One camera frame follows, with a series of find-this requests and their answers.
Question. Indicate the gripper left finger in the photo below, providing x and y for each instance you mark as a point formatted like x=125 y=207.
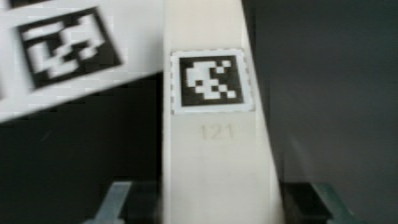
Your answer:
x=129 y=205

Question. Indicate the white desk leg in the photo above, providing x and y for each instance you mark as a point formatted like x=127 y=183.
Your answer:
x=220 y=178

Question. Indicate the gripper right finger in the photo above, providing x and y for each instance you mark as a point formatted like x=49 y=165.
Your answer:
x=314 y=204

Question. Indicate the fiducial marker sheet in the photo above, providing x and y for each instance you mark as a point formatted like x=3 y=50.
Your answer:
x=79 y=46

